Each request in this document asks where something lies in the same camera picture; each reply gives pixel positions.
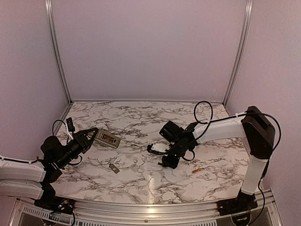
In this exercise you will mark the left aluminium frame post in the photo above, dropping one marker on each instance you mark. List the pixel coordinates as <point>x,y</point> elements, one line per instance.
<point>51,23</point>

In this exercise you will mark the grey remote control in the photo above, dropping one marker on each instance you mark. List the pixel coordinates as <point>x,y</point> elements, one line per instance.
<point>107,138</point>

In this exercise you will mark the orange battery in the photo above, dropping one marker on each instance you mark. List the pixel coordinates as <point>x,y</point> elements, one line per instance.
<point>196,170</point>

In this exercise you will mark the right aluminium frame post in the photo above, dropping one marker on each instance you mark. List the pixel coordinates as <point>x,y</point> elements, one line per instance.
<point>240,50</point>

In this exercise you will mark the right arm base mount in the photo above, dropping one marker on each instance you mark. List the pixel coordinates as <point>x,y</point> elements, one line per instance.
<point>235,205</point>

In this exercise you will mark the grey battery cover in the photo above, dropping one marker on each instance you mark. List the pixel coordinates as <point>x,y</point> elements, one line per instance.
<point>114,168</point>

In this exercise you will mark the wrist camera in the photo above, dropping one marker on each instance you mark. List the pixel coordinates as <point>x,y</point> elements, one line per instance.
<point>158,149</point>
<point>70,129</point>

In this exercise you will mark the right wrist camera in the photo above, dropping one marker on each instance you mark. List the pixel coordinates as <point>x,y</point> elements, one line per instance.
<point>158,149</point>

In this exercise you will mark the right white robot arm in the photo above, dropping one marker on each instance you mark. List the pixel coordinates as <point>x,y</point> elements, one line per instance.
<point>253,126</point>

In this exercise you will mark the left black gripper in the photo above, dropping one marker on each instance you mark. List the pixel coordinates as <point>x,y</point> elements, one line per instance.
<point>80,137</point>

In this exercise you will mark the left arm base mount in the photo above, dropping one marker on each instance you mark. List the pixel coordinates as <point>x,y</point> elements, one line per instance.
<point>56,204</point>

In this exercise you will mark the front aluminium rail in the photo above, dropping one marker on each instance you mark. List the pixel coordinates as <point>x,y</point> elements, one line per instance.
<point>92,213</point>

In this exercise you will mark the aluminium frame post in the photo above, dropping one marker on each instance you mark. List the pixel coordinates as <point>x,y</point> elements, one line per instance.
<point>51,23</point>
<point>240,50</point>

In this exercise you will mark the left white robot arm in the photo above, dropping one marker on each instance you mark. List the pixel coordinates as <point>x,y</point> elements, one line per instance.
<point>33,179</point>

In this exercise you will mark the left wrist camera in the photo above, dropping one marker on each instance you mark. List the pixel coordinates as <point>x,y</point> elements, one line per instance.
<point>70,129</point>

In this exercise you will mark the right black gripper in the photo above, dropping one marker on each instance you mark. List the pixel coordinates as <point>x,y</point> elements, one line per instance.
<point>167,163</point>

